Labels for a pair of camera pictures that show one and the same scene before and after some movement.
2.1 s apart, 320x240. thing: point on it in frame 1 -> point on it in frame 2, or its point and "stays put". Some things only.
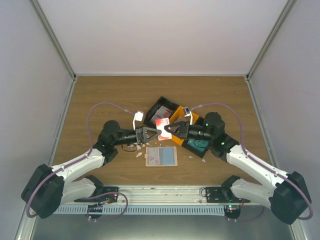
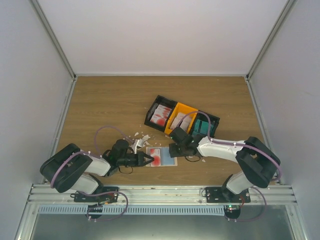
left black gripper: [148, 139] -> [140, 161]
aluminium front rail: [164, 195] stays put
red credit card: [165, 134] -> [155, 153]
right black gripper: [180, 124] -> [173, 152]
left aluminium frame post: [46, 25] stays put
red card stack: [162, 112] stays put
